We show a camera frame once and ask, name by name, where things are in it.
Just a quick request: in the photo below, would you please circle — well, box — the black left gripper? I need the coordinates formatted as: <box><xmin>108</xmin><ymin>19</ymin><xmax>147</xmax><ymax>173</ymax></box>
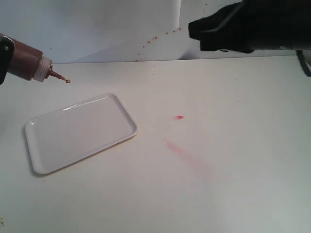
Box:
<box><xmin>0</xmin><ymin>34</ymin><xmax>15</xmax><ymax>85</ymax></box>

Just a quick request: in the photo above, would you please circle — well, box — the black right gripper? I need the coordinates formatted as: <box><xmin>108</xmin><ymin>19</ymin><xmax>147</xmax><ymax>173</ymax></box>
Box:
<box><xmin>188</xmin><ymin>0</ymin><xmax>311</xmax><ymax>53</ymax></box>

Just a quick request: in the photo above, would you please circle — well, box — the red sauce squeeze bottle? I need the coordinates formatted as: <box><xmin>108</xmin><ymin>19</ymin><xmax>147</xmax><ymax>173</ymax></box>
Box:
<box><xmin>8</xmin><ymin>39</ymin><xmax>70</xmax><ymax>83</ymax></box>

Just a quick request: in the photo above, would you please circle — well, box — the white rectangular tray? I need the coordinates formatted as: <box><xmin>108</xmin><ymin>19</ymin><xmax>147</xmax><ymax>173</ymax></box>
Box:
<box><xmin>24</xmin><ymin>93</ymin><xmax>138</xmax><ymax>175</ymax></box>

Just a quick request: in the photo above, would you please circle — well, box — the white paper backdrop sheet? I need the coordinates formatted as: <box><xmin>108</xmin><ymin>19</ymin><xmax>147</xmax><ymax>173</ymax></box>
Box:
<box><xmin>0</xmin><ymin>0</ymin><xmax>181</xmax><ymax>63</ymax></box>

